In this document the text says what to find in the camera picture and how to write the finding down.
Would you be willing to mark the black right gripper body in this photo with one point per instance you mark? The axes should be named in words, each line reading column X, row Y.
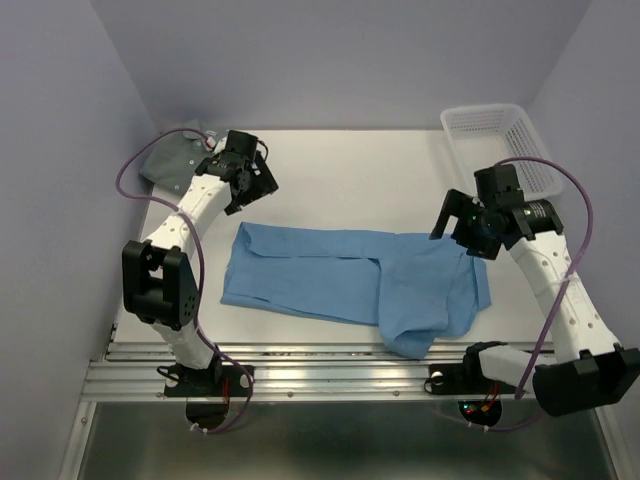
column 474, row 231

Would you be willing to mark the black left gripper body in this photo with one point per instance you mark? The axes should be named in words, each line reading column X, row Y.
column 249, row 169

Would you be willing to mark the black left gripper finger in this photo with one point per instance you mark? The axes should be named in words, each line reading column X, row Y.
column 263, row 182
column 238, row 202

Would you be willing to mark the light blue long sleeve shirt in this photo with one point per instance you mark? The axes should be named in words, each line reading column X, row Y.
column 412, row 288

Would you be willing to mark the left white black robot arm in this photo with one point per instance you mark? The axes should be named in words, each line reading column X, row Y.
column 159, row 286

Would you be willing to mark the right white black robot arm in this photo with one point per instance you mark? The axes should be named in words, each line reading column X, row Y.
column 590, row 368

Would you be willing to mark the folded grey button shirt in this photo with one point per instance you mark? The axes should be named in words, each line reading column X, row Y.
column 173, row 160

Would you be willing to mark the white plastic mesh basket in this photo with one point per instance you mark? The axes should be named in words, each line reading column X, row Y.
column 481, row 135

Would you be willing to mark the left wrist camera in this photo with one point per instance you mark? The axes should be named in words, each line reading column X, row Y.
column 243, row 143

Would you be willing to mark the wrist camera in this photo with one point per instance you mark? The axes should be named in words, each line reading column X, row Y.
column 243, row 143
column 498, row 187

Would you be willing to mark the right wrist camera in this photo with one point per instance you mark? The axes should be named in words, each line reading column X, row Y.
column 498, row 187

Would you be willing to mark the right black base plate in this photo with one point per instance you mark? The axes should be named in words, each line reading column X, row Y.
column 453, row 379

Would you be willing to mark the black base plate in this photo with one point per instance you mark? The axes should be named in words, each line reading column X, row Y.
column 215, row 382
column 453, row 379

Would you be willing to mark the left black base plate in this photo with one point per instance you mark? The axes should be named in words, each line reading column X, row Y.
column 215, row 382

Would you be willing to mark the aluminium mounting rail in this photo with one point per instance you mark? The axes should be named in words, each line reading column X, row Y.
column 283, row 373

